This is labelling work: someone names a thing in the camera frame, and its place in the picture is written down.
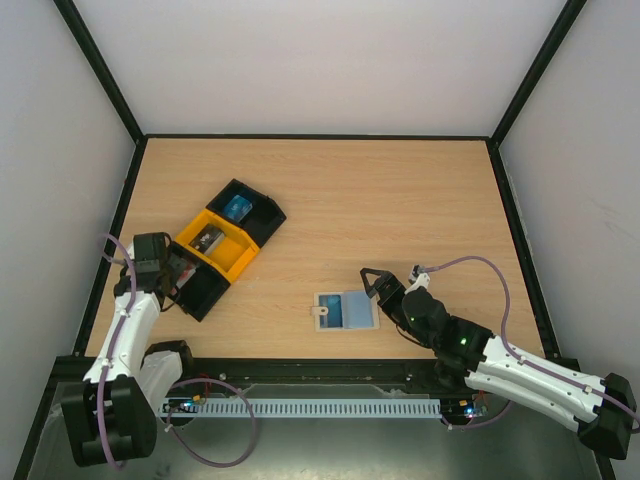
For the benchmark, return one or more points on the yellow bin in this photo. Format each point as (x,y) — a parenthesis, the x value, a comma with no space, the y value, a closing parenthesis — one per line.
(231,255)

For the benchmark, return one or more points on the black bin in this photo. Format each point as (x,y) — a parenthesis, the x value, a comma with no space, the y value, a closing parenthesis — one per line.
(203,290)
(253,212)

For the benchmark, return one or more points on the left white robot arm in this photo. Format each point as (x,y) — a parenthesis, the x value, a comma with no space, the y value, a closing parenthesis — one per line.
(111,414)

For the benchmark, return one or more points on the black bin near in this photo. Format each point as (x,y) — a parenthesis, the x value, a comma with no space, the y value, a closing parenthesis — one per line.
(203,290)

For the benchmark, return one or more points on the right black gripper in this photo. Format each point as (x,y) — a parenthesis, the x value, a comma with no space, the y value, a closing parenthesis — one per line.
(386,288)

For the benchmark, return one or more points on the white slotted cable duct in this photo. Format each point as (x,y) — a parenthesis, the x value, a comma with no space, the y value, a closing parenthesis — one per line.
(306,408)

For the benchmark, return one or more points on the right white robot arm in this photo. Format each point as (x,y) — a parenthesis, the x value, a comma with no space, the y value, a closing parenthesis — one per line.
(601,411)

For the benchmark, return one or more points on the black card in bin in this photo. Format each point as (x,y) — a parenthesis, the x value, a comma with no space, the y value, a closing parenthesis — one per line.
(207,240)

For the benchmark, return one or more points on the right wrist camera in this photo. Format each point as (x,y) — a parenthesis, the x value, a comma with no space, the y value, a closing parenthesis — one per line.
(418,278)

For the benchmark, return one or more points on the light blue card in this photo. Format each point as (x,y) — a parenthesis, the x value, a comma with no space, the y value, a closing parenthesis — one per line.
(357,311)

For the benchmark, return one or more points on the blue card in bin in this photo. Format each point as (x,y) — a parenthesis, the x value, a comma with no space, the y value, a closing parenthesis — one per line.
(237,208)

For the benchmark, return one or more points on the translucent plastic card holder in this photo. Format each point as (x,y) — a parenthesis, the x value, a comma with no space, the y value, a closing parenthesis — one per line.
(316,311)

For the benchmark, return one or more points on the dark blue card in holder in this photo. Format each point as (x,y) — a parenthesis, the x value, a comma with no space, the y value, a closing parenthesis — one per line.
(331,316)

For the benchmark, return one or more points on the black bin far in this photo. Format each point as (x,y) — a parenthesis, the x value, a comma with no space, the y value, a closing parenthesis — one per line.
(253,212)

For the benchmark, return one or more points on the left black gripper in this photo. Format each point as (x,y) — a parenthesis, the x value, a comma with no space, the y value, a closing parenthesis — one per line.
(170,258)

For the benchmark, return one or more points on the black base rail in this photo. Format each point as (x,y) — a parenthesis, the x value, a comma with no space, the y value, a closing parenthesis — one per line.
(411,376)

